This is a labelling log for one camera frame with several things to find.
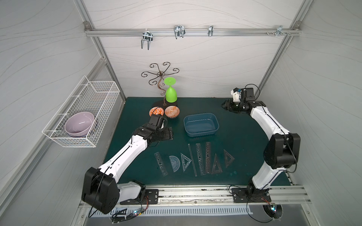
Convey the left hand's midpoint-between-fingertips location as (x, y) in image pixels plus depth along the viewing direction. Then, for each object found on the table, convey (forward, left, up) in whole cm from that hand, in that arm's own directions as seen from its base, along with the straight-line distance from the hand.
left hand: (169, 134), depth 82 cm
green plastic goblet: (+26, +1, +7) cm, 27 cm away
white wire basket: (+13, +41, +17) cm, 47 cm away
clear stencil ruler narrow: (-8, -24, -15) cm, 30 cm away
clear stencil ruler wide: (-17, -20, -15) cm, 30 cm away
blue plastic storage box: (+19, -21, -17) cm, 33 cm away
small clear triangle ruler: (-8, -39, -15) cm, 43 cm away
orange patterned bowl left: (+29, +14, -12) cm, 34 cm away
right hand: (+20, -35, +5) cm, 40 cm away
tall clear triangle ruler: (-9, -29, -15) cm, 33 cm away
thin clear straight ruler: (-14, -15, -15) cm, 25 cm away
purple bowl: (-8, +38, +21) cm, 44 cm away
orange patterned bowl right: (+29, +2, -14) cm, 32 cm away
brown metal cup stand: (+42, +13, +16) cm, 47 cm away
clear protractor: (-11, -3, -15) cm, 19 cm away
